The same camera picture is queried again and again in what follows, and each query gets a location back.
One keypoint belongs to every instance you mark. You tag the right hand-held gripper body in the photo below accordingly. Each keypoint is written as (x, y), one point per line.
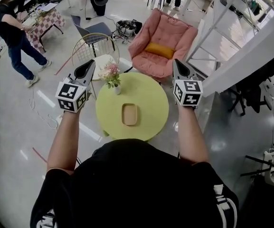
(189, 92)

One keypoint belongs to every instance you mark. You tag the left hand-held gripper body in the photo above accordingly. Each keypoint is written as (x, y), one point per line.
(68, 96)

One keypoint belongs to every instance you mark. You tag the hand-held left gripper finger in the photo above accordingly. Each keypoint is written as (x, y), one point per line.
(92, 75)
(76, 70)

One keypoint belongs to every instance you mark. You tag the person's right forearm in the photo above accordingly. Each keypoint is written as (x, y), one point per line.
(192, 136)

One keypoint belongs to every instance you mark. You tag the person's left forearm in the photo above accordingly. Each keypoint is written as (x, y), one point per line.
(62, 144)

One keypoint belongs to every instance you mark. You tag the red floor tape strip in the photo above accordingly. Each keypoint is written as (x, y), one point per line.
(63, 65)
(39, 154)

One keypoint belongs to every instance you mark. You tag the white seat cushion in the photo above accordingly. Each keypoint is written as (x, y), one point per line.
(103, 60)

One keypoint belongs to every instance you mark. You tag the pink flower bouquet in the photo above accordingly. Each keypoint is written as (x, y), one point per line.
(111, 72)

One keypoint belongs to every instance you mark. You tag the mustard yellow cushion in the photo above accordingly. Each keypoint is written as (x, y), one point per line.
(160, 50)

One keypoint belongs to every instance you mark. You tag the small white ribbed vase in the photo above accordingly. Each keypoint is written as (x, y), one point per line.
(117, 89)

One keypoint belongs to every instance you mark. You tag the round green-clothed table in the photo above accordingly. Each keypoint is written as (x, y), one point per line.
(151, 98)

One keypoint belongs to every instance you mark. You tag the pink padded armchair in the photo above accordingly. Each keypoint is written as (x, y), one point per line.
(167, 30)

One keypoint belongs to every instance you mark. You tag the grey chair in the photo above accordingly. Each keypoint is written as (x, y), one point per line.
(96, 30)

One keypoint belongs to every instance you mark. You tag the white square column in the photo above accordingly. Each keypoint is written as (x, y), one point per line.
(246, 58)

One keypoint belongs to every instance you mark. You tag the checkered cloth table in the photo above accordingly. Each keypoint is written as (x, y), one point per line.
(49, 20)

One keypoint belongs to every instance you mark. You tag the black office chair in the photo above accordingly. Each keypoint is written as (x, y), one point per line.
(257, 94)

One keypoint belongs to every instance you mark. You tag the person's black shirt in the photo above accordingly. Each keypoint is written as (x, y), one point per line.
(132, 186)

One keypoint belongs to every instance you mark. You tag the black metal frame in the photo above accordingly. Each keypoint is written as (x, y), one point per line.
(257, 160)

